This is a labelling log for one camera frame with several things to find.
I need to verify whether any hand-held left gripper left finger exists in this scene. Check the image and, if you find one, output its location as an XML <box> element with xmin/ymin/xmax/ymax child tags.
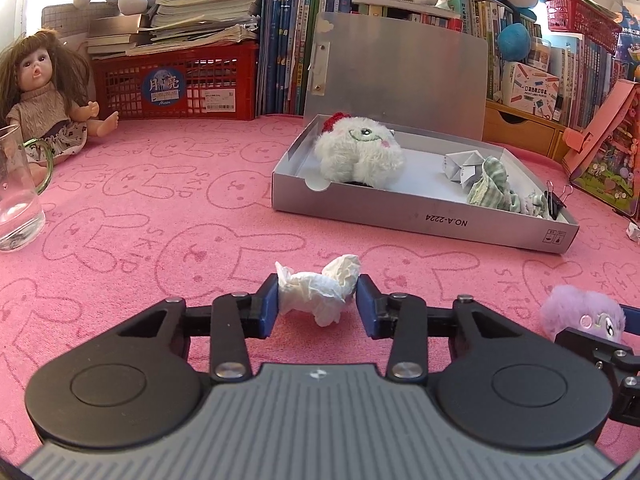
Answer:
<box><xmin>117</xmin><ymin>274</ymin><xmax>280</xmax><ymax>383</ymax></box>

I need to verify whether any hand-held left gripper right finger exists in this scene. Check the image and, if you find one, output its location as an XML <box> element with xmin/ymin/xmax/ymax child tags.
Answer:
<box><xmin>355</xmin><ymin>274</ymin><xmax>522</xmax><ymax>383</ymax></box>

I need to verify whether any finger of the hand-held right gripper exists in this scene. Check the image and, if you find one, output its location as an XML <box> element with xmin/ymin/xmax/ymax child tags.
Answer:
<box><xmin>554</xmin><ymin>326</ymin><xmax>640</xmax><ymax>426</ymax></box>
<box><xmin>620</xmin><ymin>304</ymin><xmax>640</xmax><ymax>335</ymax></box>

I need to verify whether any purple fluffy plush toy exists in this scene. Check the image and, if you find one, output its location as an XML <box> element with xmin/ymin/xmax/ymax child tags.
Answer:
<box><xmin>540</xmin><ymin>285</ymin><xmax>628</xmax><ymax>345</ymax></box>

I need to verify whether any white tissue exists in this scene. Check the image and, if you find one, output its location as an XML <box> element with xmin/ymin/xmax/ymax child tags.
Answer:
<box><xmin>275</xmin><ymin>254</ymin><xmax>362</xmax><ymax>327</ymax></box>

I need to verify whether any silver cardboard box with lid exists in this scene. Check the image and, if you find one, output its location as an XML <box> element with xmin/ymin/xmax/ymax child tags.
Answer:
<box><xmin>271</xmin><ymin>12</ymin><xmax>581</xmax><ymax>255</ymax></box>

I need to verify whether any white fluffy plush toy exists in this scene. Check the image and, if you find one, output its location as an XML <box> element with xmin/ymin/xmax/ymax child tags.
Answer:
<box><xmin>312</xmin><ymin>115</ymin><xmax>406</xmax><ymax>190</ymax></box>

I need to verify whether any white paper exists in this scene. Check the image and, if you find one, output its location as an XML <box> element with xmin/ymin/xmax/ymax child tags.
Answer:
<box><xmin>442</xmin><ymin>150</ymin><xmax>486</xmax><ymax>188</ymax></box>

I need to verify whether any green striped cloth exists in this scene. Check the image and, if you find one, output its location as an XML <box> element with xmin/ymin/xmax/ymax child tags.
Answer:
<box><xmin>467</xmin><ymin>156</ymin><xmax>551</xmax><ymax>218</ymax></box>

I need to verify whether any black binder clip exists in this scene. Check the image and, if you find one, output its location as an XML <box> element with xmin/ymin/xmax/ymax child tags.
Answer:
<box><xmin>542</xmin><ymin>180</ymin><xmax>574</xmax><ymax>222</ymax></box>

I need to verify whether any pink triangular toy case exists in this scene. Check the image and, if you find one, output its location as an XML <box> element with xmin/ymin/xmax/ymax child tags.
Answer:
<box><xmin>561</xmin><ymin>79</ymin><xmax>640</xmax><ymax>221</ymax></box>

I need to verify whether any wooden desktop drawer unit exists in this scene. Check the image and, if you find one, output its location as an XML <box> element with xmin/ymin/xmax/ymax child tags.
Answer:
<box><xmin>482</xmin><ymin>99</ymin><xmax>573</xmax><ymax>163</ymax></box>

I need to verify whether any large red plastic basket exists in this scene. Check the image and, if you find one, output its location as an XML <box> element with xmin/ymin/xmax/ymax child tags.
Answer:
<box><xmin>90</xmin><ymin>42</ymin><xmax>261</xmax><ymax>122</ymax></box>

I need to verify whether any white illustrated carton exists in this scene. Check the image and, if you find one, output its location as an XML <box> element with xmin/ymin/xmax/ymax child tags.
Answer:
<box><xmin>492</xmin><ymin>60</ymin><xmax>561</xmax><ymax>121</ymax></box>

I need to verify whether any row of upright books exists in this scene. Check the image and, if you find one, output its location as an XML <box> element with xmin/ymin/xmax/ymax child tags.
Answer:
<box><xmin>257</xmin><ymin>0</ymin><xmax>621</xmax><ymax>128</ymax></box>

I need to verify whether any dark blue illustrated box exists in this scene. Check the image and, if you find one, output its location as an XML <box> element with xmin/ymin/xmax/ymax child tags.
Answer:
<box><xmin>612</xmin><ymin>2</ymin><xmax>640</xmax><ymax>83</ymax></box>

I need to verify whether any brown-haired doll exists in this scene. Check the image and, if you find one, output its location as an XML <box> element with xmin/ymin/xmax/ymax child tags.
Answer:
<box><xmin>0</xmin><ymin>27</ymin><xmax>121</xmax><ymax>168</ymax></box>

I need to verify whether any small red plastic basket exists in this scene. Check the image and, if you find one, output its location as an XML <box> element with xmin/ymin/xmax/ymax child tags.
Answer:
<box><xmin>545</xmin><ymin>0</ymin><xmax>623</xmax><ymax>56</ymax></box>

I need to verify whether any stack of worn books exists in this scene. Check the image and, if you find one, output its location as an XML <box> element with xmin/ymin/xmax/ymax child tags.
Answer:
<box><xmin>86</xmin><ymin>0</ymin><xmax>268</xmax><ymax>58</ymax></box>

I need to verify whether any grey grid cutting mat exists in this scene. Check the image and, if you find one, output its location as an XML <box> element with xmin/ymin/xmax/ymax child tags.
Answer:
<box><xmin>41</xmin><ymin>2</ymin><xmax>121</xmax><ymax>51</ymax></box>

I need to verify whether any clear glass jug green handle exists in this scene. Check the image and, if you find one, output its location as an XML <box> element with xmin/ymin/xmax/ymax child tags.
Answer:
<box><xmin>0</xmin><ymin>124</ymin><xmax>55</xmax><ymax>253</ymax></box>

